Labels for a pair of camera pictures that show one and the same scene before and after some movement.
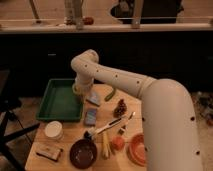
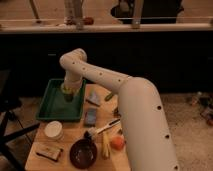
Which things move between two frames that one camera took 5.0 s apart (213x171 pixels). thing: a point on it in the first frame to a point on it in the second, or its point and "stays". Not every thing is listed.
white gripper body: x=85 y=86 to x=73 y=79
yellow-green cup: x=77 y=91 to x=68 y=93
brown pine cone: x=120 y=109 stays
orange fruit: x=118 y=143 stays
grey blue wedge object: x=93 y=99 stays
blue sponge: x=90 y=116 stays
